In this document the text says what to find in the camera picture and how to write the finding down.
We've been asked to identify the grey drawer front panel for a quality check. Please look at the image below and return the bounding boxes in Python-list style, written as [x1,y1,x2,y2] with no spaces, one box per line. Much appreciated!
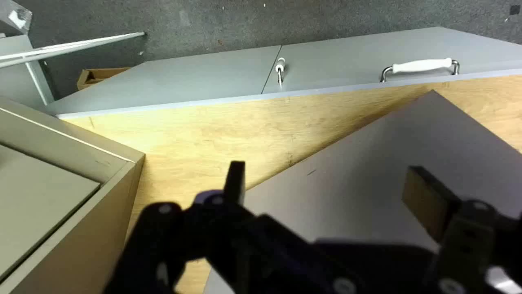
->
[263,25,522,95]

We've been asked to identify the grey metal frame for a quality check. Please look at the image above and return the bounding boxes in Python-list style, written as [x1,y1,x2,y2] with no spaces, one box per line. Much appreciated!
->
[0,0,147,108]

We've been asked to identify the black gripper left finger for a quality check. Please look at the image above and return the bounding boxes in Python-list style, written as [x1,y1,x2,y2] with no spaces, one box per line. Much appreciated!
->
[105,161,349,294]

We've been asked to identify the grey cabinet panel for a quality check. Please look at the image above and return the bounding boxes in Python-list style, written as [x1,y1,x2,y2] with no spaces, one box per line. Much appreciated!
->
[44,45,282,118]

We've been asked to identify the small white metal handle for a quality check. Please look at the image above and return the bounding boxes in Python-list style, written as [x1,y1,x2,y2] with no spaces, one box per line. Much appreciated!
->
[273,56,289,89]

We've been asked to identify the white drawer handle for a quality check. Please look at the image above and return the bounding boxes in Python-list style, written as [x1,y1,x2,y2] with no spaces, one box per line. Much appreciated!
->
[379,56,462,85]

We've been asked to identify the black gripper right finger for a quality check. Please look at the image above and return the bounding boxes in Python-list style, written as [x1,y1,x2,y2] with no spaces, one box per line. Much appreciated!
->
[401,165,522,294]

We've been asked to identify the beige open box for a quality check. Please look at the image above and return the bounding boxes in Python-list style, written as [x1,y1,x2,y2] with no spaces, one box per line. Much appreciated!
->
[0,97,147,294]

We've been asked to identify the large grey flat board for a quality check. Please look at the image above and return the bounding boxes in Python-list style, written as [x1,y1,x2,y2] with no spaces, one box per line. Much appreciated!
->
[202,89,522,294]

